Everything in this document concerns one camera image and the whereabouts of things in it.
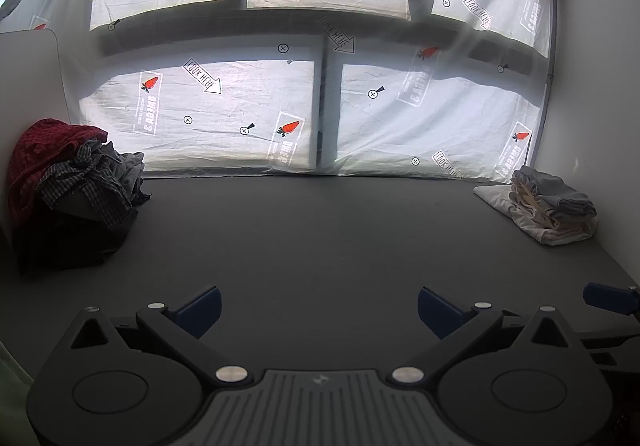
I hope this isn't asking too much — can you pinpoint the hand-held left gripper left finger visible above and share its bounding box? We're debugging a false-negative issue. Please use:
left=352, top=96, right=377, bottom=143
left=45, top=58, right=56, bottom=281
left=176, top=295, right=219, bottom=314
left=59, top=285, right=251, bottom=384

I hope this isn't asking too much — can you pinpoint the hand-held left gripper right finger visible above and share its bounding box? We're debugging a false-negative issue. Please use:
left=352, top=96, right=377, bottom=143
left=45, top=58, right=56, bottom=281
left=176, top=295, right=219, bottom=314
left=389, top=286, right=592, bottom=384

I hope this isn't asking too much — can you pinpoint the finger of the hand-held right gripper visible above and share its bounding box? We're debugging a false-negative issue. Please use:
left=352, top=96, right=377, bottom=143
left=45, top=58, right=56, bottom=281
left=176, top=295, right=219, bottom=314
left=583, top=282, right=640, bottom=318
left=575, top=328, right=638, bottom=367

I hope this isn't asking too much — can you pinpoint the red checked garment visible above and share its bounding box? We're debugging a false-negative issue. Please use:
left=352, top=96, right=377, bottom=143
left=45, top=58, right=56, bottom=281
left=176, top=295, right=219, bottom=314
left=7, top=119, right=109, bottom=228

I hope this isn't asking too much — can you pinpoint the white folded garment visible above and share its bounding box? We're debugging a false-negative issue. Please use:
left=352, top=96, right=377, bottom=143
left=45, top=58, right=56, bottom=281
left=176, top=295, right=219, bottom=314
left=474, top=184, right=598, bottom=247

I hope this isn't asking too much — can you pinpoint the grey folded garment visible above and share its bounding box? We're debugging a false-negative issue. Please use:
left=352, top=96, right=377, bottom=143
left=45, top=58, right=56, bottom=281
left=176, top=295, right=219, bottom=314
left=515, top=165, right=598, bottom=222

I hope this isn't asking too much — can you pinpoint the beige folded garment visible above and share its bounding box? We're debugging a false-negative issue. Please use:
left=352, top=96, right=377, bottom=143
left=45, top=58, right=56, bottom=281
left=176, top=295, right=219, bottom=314
left=509, top=178, right=566, bottom=230

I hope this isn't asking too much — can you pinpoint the black garment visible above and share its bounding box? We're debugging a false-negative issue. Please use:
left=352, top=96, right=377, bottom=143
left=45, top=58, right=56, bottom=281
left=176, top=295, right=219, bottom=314
left=14, top=196, right=140, bottom=276

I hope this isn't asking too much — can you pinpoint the grey crumpled garment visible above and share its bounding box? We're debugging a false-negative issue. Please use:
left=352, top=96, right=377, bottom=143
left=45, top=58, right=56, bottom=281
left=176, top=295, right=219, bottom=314
left=98, top=141, right=152, bottom=209

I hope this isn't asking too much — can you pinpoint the dark plaid shirt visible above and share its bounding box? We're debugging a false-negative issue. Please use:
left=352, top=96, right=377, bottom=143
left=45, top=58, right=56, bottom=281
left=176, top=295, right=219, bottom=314
left=38, top=140, right=132, bottom=231

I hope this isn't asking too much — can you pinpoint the white printed sheet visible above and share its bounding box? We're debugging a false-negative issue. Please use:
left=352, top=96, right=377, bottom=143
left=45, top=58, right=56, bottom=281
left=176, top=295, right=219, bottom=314
left=0, top=0, right=558, bottom=181

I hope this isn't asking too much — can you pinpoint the white partition board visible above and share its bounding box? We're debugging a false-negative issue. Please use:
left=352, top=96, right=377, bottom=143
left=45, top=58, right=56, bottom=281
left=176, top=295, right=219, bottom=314
left=0, top=29, right=69, bottom=227

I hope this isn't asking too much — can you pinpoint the window frame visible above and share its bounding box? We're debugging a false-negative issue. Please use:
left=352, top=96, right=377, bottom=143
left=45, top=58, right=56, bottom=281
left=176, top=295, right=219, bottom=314
left=90, top=0, right=556, bottom=174

